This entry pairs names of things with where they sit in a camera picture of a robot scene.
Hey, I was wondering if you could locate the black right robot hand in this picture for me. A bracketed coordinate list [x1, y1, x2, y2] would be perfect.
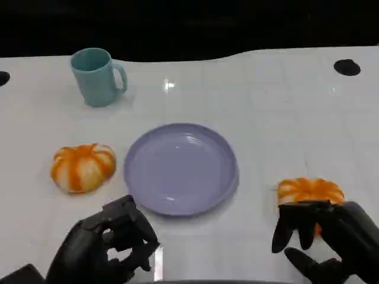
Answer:
[271, 199, 379, 284]

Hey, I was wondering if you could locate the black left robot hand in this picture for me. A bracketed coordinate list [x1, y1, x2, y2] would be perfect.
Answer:
[45, 194, 161, 284]

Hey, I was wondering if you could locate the orange and white bread roll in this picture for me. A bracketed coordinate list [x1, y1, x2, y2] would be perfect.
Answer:
[49, 143, 117, 195]
[277, 177, 346, 237]

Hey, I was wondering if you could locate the lilac plate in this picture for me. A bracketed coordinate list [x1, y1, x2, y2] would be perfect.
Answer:
[123, 122, 239, 219]

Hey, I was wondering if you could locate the pale green mug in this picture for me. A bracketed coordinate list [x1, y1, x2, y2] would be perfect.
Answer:
[70, 48, 129, 108]

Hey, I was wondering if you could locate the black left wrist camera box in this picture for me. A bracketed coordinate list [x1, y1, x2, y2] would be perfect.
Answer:
[0, 263, 46, 284]

